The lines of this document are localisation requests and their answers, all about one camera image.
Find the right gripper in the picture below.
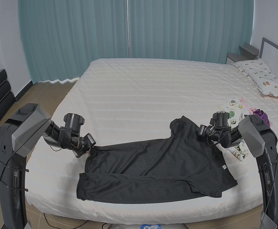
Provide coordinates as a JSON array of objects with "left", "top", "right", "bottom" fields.
[{"left": 206, "top": 127, "right": 221, "bottom": 145}]

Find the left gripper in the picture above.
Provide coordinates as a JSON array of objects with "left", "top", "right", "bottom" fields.
[{"left": 73, "top": 137, "right": 92, "bottom": 158}]

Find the black T-shirt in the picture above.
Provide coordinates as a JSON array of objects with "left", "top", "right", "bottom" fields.
[{"left": 76, "top": 115, "right": 238, "bottom": 205}]

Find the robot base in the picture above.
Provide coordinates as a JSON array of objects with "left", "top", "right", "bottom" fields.
[{"left": 103, "top": 222, "right": 168, "bottom": 229}]

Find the bed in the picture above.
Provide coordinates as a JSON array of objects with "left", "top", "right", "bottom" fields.
[{"left": 26, "top": 37, "right": 278, "bottom": 225}]

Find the white printed pyjama garment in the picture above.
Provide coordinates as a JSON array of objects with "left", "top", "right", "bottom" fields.
[{"left": 216, "top": 99, "right": 249, "bottom": 163}]

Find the pink garment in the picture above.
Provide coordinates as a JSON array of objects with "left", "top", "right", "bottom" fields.
[{"left": 240, "top": 97, "right": 258, "bottom": 115}]

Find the purple garment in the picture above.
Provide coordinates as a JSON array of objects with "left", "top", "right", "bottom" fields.
[{"left": 253, "top": 108, "right": 273, "bottom": 129}]

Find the white printed pillow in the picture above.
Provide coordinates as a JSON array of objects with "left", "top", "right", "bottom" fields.
[{"left": 234, "top": 59, "right": 278, "bottom": 97}]

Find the grey bedside table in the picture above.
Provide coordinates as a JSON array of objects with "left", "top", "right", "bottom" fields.
[{"left": 227, "top": 42, "right": 259, "bottom": 64}]

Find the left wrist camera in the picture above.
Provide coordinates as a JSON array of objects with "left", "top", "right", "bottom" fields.
[{"left": 85, "top": 133, "right": 97, "bottom": 147}]

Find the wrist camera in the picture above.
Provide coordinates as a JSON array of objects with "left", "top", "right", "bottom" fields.
[
  {"left": 85, "top": 133, "right": 97, "bottom": 147},
  {"left": 195, "top": 125, "right": 207, "bottom": 137}
]

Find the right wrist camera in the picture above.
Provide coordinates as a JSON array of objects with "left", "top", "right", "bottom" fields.
[{"left": 195, "top": 125, "right": 207, "bottom": 137}]

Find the black cable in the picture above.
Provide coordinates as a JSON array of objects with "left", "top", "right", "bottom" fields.
[{"left": 42, "top": 212, "right": 92, "bottom": 229}]

